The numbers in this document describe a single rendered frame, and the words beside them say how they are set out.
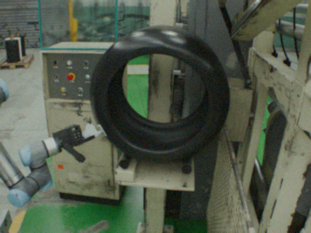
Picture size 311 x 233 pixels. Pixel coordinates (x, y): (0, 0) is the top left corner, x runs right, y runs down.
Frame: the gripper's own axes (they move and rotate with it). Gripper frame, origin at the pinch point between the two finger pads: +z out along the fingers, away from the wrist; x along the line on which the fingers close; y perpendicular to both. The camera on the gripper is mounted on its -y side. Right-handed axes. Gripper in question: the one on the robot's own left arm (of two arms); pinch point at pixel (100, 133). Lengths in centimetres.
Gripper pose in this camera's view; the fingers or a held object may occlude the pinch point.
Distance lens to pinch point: 126.7
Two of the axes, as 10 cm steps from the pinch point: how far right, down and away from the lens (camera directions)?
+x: -5.2, -0.1, 8.5
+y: -2.6, -9.5, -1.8
